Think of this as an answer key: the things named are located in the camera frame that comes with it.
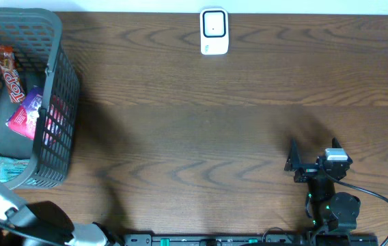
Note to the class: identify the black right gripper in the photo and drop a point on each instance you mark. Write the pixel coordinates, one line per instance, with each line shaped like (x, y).
(307, 171)

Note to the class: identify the red purple snack packet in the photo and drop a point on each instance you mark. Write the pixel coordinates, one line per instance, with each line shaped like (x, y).
(23, 120)

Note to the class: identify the red Top chocolate bar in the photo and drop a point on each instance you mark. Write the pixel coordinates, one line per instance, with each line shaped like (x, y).
(10, 75)

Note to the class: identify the teal snack wrapper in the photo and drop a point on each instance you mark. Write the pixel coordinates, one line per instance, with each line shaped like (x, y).
(11, 168)

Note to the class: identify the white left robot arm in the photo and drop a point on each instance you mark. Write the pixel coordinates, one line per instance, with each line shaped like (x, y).
(44, 223)

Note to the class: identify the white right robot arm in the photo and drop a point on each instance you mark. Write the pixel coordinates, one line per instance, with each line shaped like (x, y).
(334, 214)

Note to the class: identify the grey plastic mesh basket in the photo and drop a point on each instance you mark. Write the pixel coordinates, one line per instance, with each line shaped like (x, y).
(35, 37)

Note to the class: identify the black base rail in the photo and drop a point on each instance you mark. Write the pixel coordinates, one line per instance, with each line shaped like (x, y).
(274, 238)

